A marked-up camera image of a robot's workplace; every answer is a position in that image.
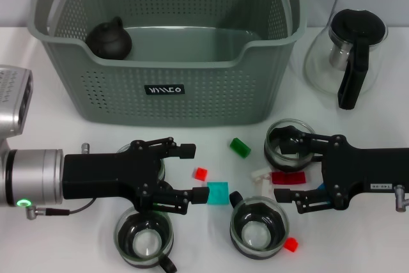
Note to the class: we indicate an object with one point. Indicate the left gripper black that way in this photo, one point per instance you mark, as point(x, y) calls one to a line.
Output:
point(102, 174)

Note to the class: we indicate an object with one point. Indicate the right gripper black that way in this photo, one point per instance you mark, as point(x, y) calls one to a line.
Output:
point(358, 167)

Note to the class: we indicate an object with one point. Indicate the glass teacup black base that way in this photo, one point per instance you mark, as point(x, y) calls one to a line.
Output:
point(123, 148)
point(145, 244)
point(278, 161)
point(259, 231)

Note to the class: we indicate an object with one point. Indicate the blue square toy brick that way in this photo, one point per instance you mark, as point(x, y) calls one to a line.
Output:
point(320, 187)

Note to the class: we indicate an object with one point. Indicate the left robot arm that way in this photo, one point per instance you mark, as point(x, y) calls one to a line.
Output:
point(35, 177)

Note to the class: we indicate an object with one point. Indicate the grey-green perforated storage basket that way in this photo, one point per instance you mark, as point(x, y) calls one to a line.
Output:
point(128, 103)

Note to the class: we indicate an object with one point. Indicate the dark red flat brick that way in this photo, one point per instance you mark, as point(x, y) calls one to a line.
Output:
point(287, 178)

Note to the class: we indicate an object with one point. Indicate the small red toy brick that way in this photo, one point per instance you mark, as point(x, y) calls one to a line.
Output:
point(200, 174)
point(291, 245)

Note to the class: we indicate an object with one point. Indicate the small white toy brick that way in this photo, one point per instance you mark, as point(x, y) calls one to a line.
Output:
point(260, 174)

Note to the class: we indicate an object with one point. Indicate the teal square flat brick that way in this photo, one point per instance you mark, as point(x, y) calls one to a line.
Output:
point(220, 193)

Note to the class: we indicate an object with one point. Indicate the long green toy brick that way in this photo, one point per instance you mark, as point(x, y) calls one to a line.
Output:
point(240, 148)

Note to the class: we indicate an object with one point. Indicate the black clay teapot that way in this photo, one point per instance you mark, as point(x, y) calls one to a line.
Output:
point(108, 41)

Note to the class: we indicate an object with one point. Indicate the glass teapot black lid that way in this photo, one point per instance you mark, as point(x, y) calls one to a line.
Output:
point(354, 27)

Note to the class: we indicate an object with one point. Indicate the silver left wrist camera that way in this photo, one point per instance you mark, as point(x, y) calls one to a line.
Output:
point(12, 94)

